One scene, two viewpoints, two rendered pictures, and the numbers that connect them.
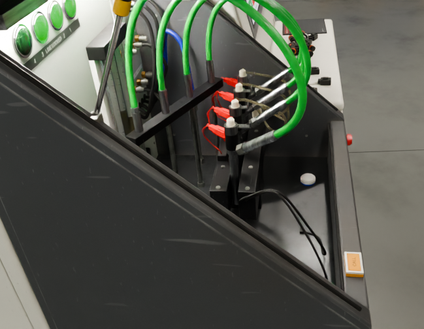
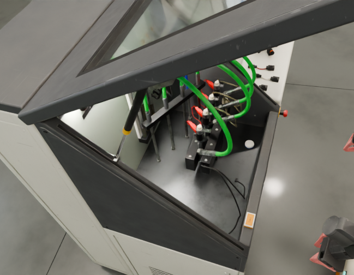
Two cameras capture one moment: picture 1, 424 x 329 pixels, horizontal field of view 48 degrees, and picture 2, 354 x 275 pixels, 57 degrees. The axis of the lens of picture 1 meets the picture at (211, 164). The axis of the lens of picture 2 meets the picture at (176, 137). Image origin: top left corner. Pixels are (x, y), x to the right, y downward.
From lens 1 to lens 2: 0.44 m
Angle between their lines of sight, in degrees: 19
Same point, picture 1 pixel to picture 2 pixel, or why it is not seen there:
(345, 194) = (261, 171)
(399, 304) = (305, 197)
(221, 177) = (193, 149)
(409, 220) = (330, 142)
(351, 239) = (253, 203)
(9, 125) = (75, 158)
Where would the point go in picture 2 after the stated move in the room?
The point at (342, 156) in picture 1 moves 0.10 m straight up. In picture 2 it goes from (268, 141) to (271, 125)
